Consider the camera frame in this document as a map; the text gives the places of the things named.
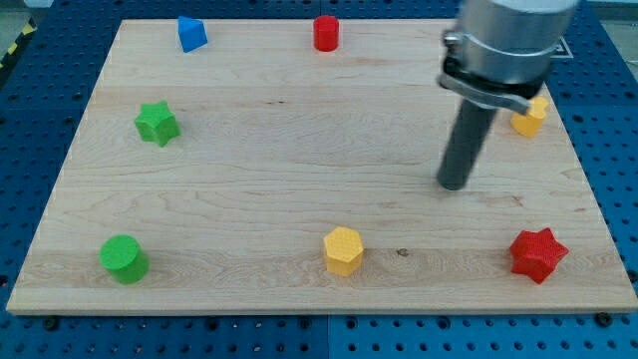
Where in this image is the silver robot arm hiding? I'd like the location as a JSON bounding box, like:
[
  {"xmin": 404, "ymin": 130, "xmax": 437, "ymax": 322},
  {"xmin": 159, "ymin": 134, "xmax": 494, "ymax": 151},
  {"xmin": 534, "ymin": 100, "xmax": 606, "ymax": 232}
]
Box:
[{"xmin": 438, "ymin": 0, "xmax": 578, "ymax": 116}]

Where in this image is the green star block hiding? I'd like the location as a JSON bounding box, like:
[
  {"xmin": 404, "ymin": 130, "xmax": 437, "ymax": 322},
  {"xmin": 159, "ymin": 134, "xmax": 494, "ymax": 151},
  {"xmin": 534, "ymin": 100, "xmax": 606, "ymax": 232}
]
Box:
[{"xmin": 135, "ymin": 101, "xmax": 180, "ymax": 147}]

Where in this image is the red star block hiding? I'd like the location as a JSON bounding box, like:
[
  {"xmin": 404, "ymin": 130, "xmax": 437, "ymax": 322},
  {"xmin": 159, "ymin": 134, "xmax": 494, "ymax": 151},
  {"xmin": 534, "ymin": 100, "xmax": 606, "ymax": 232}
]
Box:
[{"xmin": 509, "ymin": 227, "xmax": 569, "ymax": 284}]

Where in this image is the light wooden board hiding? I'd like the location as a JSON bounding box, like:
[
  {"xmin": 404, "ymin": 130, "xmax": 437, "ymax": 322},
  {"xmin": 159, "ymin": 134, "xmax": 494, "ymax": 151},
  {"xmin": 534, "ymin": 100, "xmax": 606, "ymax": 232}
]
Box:
[{"xmin": 7, "ymin": 20, "xmax": 637, "ymax": 316}]

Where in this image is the yellow hexagon block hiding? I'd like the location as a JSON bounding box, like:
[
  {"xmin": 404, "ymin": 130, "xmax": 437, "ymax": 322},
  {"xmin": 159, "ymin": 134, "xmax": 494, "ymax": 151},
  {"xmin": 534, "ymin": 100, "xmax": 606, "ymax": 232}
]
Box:
[{"xmin": 324, "ymin": 226, "xmax": 364, "ymax": 277}]

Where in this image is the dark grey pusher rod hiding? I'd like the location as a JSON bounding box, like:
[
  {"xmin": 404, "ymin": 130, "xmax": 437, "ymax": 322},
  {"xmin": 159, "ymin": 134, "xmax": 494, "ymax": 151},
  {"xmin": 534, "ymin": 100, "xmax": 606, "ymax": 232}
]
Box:
[{"xmin": 437, "ymin": 100, "xmax": 497, "ymax": 190}]

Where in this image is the red cylinder block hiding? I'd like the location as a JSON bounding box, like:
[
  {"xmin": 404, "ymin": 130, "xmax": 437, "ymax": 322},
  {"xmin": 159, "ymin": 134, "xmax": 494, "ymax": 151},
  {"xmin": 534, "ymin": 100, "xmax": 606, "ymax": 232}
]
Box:
[{"xmin": 313, "ymin": 15, "xmax": 340, "ymax": 52}]

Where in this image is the blue triangular block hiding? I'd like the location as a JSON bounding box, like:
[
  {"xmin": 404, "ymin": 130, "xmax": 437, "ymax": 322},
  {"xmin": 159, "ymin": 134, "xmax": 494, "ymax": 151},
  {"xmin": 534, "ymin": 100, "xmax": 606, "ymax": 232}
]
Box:
[{"xmin": 177, "ymin": 16, "xmax": 208, "ymax": 53}]

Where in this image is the green cylinder block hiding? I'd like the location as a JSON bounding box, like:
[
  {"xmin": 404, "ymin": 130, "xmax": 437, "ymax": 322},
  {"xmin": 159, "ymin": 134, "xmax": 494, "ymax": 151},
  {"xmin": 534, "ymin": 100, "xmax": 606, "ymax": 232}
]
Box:
[{"xmin": 99, "ymin": 234, "xmax": 150, "ymax": 284}]

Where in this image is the yellow heart block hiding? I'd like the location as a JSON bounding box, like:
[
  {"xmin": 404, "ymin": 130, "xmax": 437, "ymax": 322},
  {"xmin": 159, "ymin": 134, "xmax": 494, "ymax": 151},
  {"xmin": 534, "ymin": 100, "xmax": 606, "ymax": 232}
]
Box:
[{"xmin": 510, "ymin": 96, "xmax": 549, "ymax": 138}]

